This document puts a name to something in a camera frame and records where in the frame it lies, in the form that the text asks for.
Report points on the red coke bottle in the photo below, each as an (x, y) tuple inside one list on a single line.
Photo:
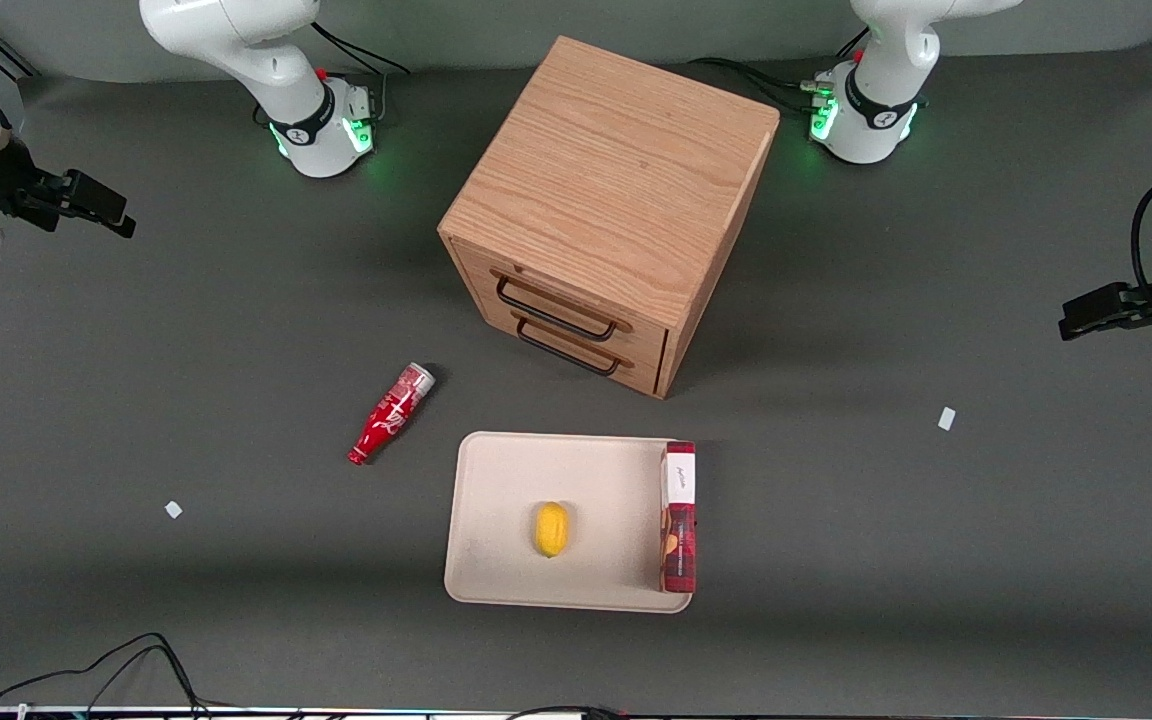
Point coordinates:
[(391, 412)]

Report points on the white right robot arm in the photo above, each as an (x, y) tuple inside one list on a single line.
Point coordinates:
[(266, 70)]

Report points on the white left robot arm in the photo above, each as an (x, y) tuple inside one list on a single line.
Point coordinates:
[(876, 100)]

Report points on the beige plastic tray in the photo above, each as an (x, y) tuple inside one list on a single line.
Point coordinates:
[(506, 500)]

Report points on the red cookie box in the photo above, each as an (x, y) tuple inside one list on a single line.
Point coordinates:
[(678, 540)]

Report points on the wooden two-drawer cabinet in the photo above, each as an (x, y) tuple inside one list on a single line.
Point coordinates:
[(616, 170)]

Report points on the yellow lemon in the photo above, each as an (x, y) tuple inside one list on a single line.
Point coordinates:
[(551, 530)]

